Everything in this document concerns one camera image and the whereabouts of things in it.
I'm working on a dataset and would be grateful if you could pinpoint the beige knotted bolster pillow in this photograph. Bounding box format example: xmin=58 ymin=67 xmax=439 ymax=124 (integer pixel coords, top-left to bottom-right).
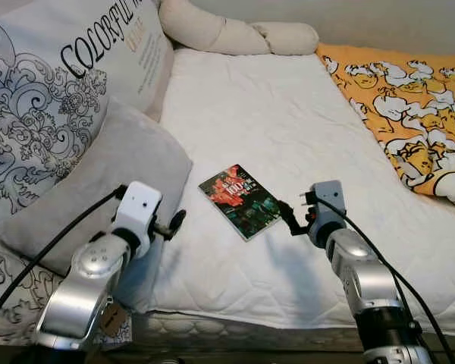
xmin=158 ymin=0 xmax=319 ymax=56

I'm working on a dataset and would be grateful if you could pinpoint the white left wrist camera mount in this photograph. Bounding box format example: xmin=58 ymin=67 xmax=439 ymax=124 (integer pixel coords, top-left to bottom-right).
xmin=110 ymin=182 xmax=162 ymax=255

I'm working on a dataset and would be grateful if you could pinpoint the dark red green book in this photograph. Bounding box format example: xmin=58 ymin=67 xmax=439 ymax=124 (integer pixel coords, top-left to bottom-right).
xmin=199 ymin=164 xmax=283 ymax=241

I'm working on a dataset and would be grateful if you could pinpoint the brown paper tag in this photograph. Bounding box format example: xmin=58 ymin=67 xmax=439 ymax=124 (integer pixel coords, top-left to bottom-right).
xmin=99 ymin=303 xmax=130 ymax=338

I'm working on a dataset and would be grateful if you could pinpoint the white quilted mattress pad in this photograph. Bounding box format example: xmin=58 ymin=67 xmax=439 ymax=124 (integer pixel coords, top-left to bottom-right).
xmin=148 ymin=45 xmax=455 ymax=334

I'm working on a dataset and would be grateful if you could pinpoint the yellow egg print blanket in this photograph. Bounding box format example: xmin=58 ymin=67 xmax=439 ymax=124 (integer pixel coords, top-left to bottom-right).
xmin=316 ymin=44 xmax=455 ymax=212

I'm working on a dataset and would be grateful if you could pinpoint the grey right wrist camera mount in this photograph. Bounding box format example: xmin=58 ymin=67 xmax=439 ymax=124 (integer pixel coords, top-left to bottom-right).
xmin=309 ymin=180 xmax=344 ymax=228

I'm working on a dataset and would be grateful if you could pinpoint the plain grey pillow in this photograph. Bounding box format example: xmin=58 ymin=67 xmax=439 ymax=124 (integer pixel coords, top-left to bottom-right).
xmin=0 ymin=99 xmax=194 ymax=312

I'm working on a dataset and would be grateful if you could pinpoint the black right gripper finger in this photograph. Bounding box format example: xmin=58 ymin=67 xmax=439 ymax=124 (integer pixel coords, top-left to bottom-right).
xmin=279 ymin=200 xmax=304 ymax=237

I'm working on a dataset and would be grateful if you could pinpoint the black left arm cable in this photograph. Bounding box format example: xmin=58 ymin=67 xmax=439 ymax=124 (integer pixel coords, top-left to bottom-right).
xmin=0 ymin=186 xmax=130 ymax=331

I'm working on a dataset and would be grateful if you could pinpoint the large scroll print lettered cushion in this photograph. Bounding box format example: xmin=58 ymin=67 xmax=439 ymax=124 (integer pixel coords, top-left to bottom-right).
xmin=0 ymin=0 xmax=175 ymax=228

